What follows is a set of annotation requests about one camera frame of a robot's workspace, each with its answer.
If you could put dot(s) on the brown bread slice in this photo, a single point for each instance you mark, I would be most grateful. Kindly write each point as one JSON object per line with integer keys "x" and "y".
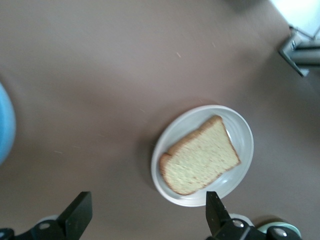
{"x": 200, "y": 157}

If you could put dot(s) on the beige plate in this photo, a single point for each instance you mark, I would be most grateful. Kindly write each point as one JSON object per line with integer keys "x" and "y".
{"x": 237, "y": 130}

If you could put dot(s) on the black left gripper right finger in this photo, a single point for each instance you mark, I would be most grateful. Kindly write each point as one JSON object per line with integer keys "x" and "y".
{"x": 217, "y": 220}

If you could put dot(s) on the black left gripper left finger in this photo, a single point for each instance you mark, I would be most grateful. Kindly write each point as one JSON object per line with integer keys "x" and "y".
{"x": 77, "y": 215}

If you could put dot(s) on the grey metal bracket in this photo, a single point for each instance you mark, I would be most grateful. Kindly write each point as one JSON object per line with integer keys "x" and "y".
{"x": 297, "y": 60}

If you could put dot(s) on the blue plate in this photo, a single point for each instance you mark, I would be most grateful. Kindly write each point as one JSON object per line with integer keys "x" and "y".
{"x": 6, "y": 125}

